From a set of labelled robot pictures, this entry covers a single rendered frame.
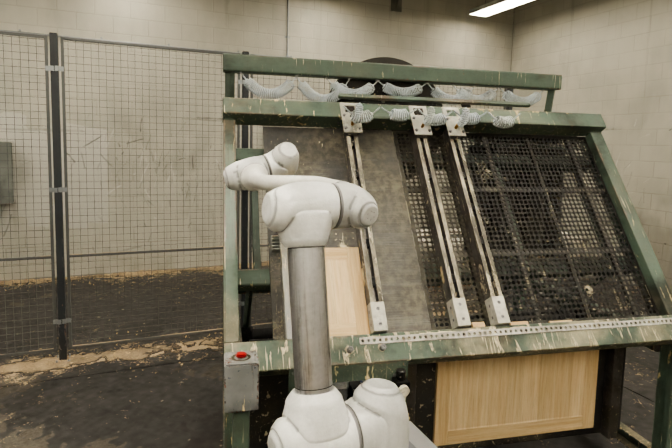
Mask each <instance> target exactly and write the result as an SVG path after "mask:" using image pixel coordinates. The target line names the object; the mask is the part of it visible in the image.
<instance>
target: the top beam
mask: <svg viewBox="0 0 672 448"><path fill-rule="evenodd" d="M360 104H362V106H363V109H361V110H363V111H365V110H369V111H370V112H372V113H373V112H374V111H375V110H376V109H377V108H379V107H380V109H379V110H378V111H376V112H375V113H374V114H373V120H371V122H368V123H367V122H366V123H364V122H363V123H361V124H362V129H380V130H410V131H411V130H412V128H413V125H412V121H411V116H410V114H409V119H407V121H401V122H400V121H399V122H398V121H393V120H390V117H389V113H387V112H386V111H385V110H383V109H382V107H383V108H384V109H386V110H387V111H389V112H391V110H392V109H406V110H407V111H408V113H409V107H408V106H410V105H387V104H365V103H360ZM466 109H469V111H470V112H469V113H475V112H476V113H478V114H479V116H480V115H482V114H483V113H485V112H487V113H486V114H485V115H483V116H482V117H480V122H479V123H478V124H475V125H465V126H464V130H465V132H471V133H501V134H532V135H562V136H585V135H586V134H587V133H589V132H591V131H596V132H602V131H603V130H604V129H605V128H606V124H605V122H604V120H603V118H602V116H601V114H588V113H566V112H543V111H521V110H499V109H477V108H466ZM488 112H490V113H491V114H492V115H493V117H494V118H495V117H497V116H502V117H507V116H512V117H513V118H515V117H516V116H517V115H518V114H519V113H520V115H519V116H518V117H517V118H516V119H515V125H513V127H510V128H505V129H503V128H498V127H496V126H494V125H493V120H494V119H493V118H492V117H491V116H490V114H489V113H488ZM224 118H232V119H234V120H236V125H259V126H289V127H319V128H343V124H342V117H341V110H340V102H321V101H298V100H276V99H254V98H231V97H224V98H223V120H224ZM431 130H432V131H441V132H444V131H445V130H446V124H444V125H441V126H440V125H439V126H432V125H431Z"/></svg>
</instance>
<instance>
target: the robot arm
mask: <svg viewBox="0 0 672 448"><path fill-rule="evenodd" d="M298 164H299V153H298V151H297V149H296V147H295V145H294V144H292V143H290V142H283V143H281V144H279V145H278V146H277V147H275V149H273V150H272V151H270V152H269V153H267V154H264V155H261V156H254V157H250V158H246V159H242V160H239V161H236V162H234V163H232V164H230V165H229V166H227V167H226V168H225V170H224V172H223V176H224V180H225V184H226V187H227V188H229V189H230V190H235V191H240V190H244V191H246V190H249V191H258V190H260V189H261V190H267V191H269V192H268V193H267V194H266V195H265V197H264V199H263V203H262V217H263V221H264V222H265V224H266V226H267V227H268V228H269V229H270V230H271V231H273V232H277V233H278V235H279V237H280V239H281V243H282V245H283V246H284V248H288V252H287V256H288V275H289V294H290V307H291V324H292V343H293V361H294V380H295V388H294V389H292V391H291V392H290V393H289V395H288V396H287V398H286V400H285V406H284V410H283V413H282V417H280V418H277V419H276V420H275V422H274V423H273V425H272V427H271V429H270V433H269V435H268V441H267V443H268V448H408V446H409V416H408V410H407V406H406V402H405V399H404V396H403V394H402V393H401V392H400V390H399V388H398V387H397V385H396V384H395V383H393V382H391V381H389V380H386V379H381V378H372V379H368V380H366V381H365V382H363V383H361V384H360V385H359V386H358V387H357V388H356V389H355V390H354V393H353V397H351V398H349V399H348V400H346V401H345V402H344V401H343V397H342V394H341V393H340V392H339V391H338V390H337V388H336V387H335V386H333V382H332V366H331V349H330V333H329V316H328V300H327V283H326V267H325V251H324V245H326V244H327V242H328V239H329V235H330V231H331V229H342V228H351V227H354V228H367V227H369V226H371V225H372V224H373V223H374V222H375V221H376V220H377V217H378V205H377V203H376V201H375V199H374V198H373V197H372V195H371V194H370V193H369V192H367V191H366V190H364V189H363V188H361V187H359V186H357V185H355V184H352V183H349V182H346V181H339V180H334V179H330V178H325V177H319V176H297V175H294V174H295V173H296V171H297V168H298Z"/></svg>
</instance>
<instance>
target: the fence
mask: <svg viewBox="0 0 672 448"><path fill-rule="evenodd" d="M280 246H281V250H280V257H281V273H282V290H283V307H284V323H285V339H292V324H291V307H290V294H289V275H288V256H287V252H288V248H284V246H283V245H282V243H281V239H280Z"/></svg>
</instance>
